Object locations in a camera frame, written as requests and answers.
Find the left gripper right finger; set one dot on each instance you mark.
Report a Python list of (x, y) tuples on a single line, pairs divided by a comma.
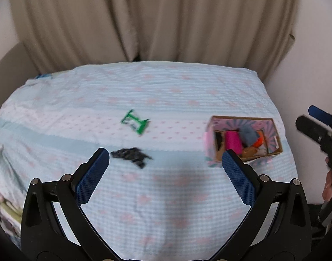
[(277, 225)]

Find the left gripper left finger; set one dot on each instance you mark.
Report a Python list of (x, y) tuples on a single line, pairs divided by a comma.
[(54, 227)]

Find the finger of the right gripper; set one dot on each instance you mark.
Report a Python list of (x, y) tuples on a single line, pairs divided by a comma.
[(318, 134), (320, 115)]

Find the orange fluffy pompom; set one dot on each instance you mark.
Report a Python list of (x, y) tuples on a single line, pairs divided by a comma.
[(259, 141)]

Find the pink patterned cardboard box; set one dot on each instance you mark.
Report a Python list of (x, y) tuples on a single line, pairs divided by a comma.
[(214, 142)]

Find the brown plush toy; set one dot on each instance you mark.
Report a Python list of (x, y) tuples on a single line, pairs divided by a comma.
[(249, 152)]

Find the magenta zip pouch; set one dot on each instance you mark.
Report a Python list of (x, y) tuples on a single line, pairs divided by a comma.
[(233, 142)]

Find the black patterned cloth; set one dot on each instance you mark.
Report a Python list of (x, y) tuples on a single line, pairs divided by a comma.
[(134, 155)]

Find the green wet wipes packet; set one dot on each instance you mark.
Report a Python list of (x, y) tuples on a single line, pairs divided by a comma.
[(137, 124)]

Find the person's right hand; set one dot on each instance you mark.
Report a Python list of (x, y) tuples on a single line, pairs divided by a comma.
[(327, 191)]

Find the light blue dotted bedspread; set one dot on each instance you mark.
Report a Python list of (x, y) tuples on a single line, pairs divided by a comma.
[(176, 207)]

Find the beige upholstered headboard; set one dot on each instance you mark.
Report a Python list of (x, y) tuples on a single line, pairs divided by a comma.
[(16, 67)]

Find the beige curtain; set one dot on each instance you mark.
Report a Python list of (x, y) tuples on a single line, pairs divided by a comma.
[(63, 34)]

